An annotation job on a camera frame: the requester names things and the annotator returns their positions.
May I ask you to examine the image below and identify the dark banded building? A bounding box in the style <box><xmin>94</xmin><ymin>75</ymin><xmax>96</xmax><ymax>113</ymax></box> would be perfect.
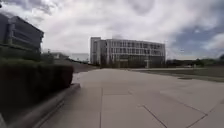
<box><xmin>0</xmin><ymin>13</ymin><xmax>45</xmax><ymax>54</ymax></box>

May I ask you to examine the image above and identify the row of trees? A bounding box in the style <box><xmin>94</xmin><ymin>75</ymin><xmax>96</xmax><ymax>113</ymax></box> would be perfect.
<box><xmin>165</xmin><ymin>54</ymin><xmax>224</xmax><ymax>68</ymax></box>

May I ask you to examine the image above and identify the grey concrete kerb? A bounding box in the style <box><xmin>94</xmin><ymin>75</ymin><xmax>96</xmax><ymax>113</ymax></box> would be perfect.
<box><xmin>6</xmin><ymin>83</ymin><xmax>82</xmax><ymax>128</ymax></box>

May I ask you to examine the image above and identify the low pale building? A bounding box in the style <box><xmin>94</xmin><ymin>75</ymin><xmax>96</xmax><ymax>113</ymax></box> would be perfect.
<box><xmin>49</xmin><ymin>52</ymin><xmax>90</xmax><ymax>63</ymax></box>

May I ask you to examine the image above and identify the dark trimmed hedge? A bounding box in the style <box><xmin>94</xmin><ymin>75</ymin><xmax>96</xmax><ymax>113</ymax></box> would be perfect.
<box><xmin>0</xmin><ymin>58</ymin><xmax>75</xmax><ymax>112</ymax></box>

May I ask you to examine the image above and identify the grass field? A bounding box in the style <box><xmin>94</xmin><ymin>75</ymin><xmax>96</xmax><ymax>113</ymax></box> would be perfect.
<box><xmin>131</xmin><ymin>66</ymin><xmax>224</xmax><ymax>83</ymax></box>

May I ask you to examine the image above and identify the pale concrete slab pavement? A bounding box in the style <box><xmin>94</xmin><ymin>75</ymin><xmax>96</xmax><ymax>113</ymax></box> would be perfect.
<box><xmin>39</xmin><ymin>68</ymin><xmax>224</xmax><ymax>128</ymax></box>

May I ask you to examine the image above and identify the white multi-storey building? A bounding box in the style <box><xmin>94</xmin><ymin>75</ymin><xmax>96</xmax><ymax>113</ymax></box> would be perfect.
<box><xmin>89</xmin><ymin>36</ymin><xmax>167</xmax><ymax>69</ymax></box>

